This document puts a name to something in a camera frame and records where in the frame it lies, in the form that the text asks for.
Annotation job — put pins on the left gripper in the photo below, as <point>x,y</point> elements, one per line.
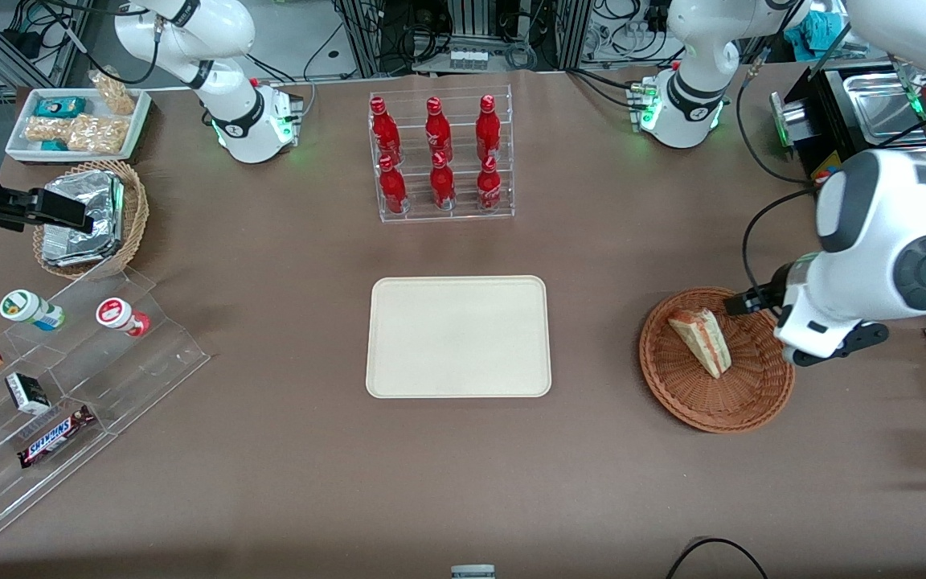
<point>770,296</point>

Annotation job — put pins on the triangular sandwich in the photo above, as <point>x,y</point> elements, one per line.
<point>704,342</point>

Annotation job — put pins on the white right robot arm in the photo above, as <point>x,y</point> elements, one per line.
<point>230,96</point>

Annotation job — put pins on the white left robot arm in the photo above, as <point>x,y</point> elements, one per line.
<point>873,233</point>

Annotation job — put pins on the tan wicker basket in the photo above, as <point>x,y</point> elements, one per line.
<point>135,209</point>

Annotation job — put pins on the white rectangular snack tray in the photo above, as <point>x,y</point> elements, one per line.
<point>17,145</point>

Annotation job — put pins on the brown round wicker basket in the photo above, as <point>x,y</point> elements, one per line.
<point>712,402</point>

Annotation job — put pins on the cream rectangular plastic tray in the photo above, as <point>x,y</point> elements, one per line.
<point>458,338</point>

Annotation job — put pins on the silver foil wrapped package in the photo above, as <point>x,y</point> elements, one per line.
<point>97,201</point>
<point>77,253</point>

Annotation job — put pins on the small teal snack box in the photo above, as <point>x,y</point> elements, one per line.
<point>53,145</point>

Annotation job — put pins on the clear bag of peanuts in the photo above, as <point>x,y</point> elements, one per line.
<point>116,95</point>
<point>47,129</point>
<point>100,134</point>

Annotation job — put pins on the green lid yogurt cup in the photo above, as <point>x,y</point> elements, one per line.
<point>25,308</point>

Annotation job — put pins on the red lid yogurt cup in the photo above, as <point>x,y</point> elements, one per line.
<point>117,314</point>

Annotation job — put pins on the clear acrylic stepped shelf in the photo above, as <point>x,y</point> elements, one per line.
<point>133,378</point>

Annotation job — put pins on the small black white box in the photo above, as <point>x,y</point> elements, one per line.
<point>27,394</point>

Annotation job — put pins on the Snickers chocolate bar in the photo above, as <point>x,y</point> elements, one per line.
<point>55,437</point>

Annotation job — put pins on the black food warmer appliance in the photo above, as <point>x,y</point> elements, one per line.
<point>821,121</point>

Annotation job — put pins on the steel food pan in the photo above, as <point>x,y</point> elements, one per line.
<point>885,108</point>

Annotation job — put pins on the teal cloth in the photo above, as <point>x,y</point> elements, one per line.
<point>825,30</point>

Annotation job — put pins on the red soda bottle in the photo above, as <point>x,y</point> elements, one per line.
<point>437,133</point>
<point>488,129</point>
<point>489,189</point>
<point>392,189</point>
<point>442,185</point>
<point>385,133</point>

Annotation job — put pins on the clear acrylic bottle rack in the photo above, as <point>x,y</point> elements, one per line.
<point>463,189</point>

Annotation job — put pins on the white power strip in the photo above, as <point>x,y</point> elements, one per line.
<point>468,59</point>

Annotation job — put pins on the grey device edge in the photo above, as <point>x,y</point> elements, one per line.
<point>473,572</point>

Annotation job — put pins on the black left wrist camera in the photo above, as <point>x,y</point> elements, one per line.
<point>756,301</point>

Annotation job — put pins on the aluminium frame rail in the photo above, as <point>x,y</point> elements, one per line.
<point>5,55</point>

